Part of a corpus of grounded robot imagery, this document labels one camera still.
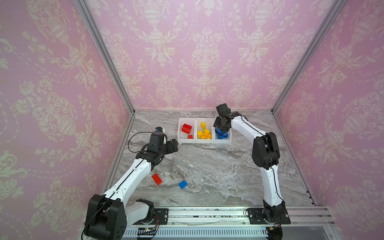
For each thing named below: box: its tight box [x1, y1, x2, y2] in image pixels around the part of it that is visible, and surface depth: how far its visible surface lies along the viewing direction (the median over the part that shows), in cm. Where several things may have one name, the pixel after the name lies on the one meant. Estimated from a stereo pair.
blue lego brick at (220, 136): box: [217, 132, 224, 140], surface depth 104 cm
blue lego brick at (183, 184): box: [179, 180, 188, 190], surface depth 87 cm
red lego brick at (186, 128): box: [181, 123, 193, 135], surface depth 109 cm
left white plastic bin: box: [177, 117, 196, 143], surface depth 108 cm
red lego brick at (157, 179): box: [151, 173, 163, 186], surface depth 87 cm
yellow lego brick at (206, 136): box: [201, 133, 212, 140], surface depth 104 cm
